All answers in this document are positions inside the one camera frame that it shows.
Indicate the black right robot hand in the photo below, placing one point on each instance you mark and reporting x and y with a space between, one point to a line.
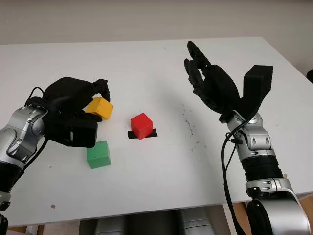
217 90

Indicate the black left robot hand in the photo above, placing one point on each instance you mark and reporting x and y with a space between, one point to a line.
68 95

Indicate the yellow wooden block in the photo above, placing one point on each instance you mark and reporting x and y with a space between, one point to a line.
101 107

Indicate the green wooden block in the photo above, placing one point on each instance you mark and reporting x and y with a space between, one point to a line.
99 155

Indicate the red wooden block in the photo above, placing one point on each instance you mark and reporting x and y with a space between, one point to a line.
141 126

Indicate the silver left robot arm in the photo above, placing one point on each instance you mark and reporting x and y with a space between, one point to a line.
19 137

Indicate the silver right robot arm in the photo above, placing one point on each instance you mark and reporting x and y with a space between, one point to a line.
261 151

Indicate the black tape strip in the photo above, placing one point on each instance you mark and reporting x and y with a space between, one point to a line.
155 134

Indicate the dark round object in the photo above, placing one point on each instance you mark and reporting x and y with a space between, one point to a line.
310 76

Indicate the white table leg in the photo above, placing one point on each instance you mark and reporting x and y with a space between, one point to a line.
230 220

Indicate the grey robot right thigh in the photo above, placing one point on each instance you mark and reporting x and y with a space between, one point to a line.
196 222

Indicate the grey robot thigh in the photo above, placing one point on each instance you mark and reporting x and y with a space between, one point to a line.
196 222
108 226

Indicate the grey robot left thigh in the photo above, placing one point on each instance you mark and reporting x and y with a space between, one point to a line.
108 226

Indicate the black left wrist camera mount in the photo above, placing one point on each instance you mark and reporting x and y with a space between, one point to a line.
73 132

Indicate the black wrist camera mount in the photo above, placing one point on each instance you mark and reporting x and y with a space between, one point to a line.
258 83
73 132

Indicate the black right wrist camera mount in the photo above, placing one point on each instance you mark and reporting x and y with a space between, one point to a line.
258 83

